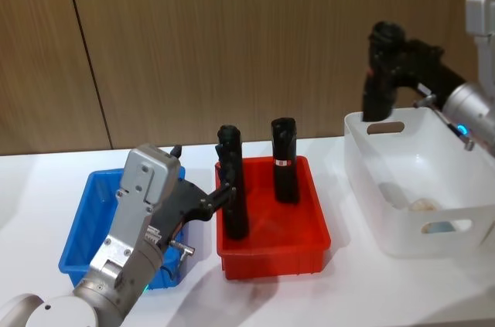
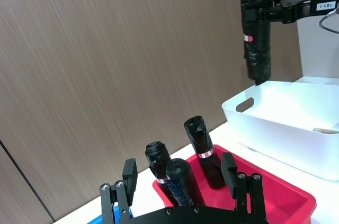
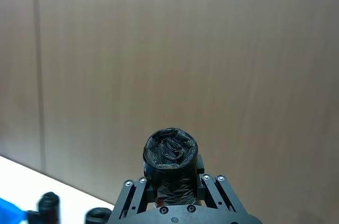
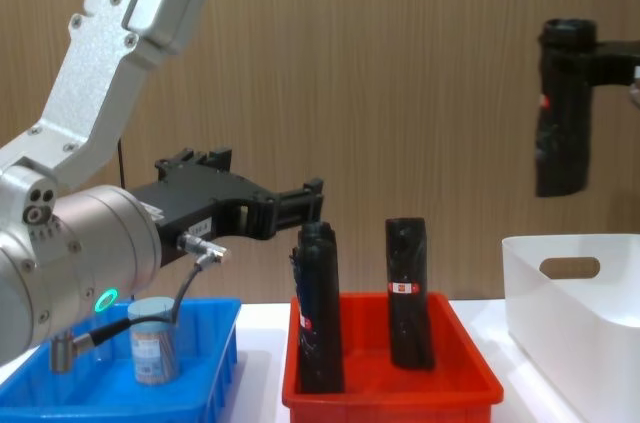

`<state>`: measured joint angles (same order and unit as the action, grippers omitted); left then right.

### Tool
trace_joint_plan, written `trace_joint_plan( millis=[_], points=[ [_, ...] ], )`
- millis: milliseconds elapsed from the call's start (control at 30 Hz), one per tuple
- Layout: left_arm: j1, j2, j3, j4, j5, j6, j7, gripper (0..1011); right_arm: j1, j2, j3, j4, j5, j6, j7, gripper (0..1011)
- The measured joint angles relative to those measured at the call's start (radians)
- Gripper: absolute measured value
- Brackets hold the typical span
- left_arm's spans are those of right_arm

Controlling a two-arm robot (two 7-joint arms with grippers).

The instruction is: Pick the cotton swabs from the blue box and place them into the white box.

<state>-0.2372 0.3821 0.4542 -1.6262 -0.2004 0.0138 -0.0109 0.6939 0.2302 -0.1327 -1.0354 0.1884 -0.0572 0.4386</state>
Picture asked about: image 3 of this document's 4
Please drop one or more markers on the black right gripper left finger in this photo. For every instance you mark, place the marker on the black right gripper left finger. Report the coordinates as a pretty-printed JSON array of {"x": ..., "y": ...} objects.
[{"x": 131, "y": 198}]

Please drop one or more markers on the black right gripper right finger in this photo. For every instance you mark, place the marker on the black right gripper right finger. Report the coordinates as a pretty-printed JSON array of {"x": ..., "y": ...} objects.
[{"x": 215, "y": 195}]

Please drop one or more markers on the black plastic bag roll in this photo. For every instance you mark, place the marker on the black plastic bag roll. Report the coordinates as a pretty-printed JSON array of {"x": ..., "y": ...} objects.
[
  {"x": 49, "y": 206},
  {"x": 170, "y": 165},
  {"x": 97, "y": 216}
]

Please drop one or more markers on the blue plastic object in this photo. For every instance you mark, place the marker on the blue plastic object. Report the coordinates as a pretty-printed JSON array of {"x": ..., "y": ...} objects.
[{"x": 9, "y": 212}]

